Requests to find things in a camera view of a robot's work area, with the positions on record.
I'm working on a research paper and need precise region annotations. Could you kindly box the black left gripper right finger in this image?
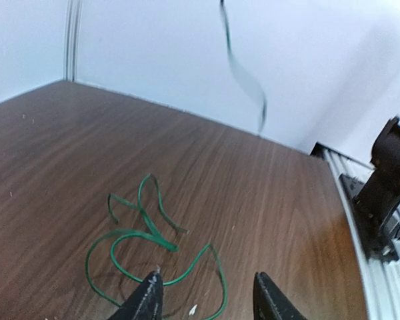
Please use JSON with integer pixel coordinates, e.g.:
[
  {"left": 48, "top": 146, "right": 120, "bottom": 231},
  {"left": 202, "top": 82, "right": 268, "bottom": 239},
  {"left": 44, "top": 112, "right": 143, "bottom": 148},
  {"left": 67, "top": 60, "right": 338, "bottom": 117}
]
[{"left": 253, "top": 272, "right": 306, "bottom": 320}]

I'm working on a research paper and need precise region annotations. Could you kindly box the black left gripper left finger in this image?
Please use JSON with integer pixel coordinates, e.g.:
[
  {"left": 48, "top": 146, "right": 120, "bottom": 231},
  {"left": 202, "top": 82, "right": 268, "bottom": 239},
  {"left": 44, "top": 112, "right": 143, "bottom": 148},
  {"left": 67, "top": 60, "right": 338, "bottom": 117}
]
[{"left": 109, "top": 271, "right": 163, "bottom": 320}]

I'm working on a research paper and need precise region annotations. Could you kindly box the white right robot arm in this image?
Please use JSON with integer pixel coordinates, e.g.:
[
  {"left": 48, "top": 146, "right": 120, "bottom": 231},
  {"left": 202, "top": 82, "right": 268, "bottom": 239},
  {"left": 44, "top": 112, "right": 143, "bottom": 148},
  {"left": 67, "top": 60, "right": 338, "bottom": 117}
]
[{"left": 354, "top": 116, "right": 400, "bottom": 255}]

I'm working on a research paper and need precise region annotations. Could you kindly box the aluminium front rail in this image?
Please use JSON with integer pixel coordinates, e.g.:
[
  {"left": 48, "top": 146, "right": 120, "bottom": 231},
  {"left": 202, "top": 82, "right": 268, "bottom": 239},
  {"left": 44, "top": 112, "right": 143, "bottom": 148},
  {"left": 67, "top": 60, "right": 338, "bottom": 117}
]
[{"left": 311, "top": 143, "right": 400, "bottom": 319}]

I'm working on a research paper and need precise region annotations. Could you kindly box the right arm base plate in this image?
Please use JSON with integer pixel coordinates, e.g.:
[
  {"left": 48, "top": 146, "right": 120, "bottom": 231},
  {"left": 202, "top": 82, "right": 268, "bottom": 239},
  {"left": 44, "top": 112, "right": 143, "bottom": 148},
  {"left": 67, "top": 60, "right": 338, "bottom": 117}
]
[{"left": 339, "top": 172, "right": 400, "bottom": 263}]

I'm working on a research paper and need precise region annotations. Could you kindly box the aluminium corner post left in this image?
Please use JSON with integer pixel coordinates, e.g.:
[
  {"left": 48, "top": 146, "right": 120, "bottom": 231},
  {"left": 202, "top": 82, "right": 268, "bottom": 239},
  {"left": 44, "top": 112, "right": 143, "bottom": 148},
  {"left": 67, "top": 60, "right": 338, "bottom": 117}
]
[{"left": 63, "top": 0, "right": 83, "bottom": 82}]

